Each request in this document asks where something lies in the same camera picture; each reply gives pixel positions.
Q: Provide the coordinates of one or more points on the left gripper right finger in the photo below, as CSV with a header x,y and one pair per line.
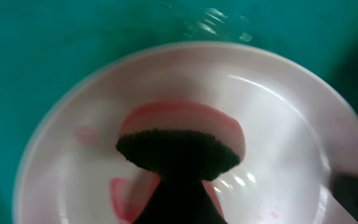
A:
x,y
193,205

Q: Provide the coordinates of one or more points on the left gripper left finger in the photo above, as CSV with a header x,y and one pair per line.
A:
x,y
157,208

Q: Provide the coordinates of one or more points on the white plate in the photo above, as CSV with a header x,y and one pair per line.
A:
x,y
299,133

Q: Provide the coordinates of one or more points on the teal plastic tray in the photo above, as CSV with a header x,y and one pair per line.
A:
x,y
47,46

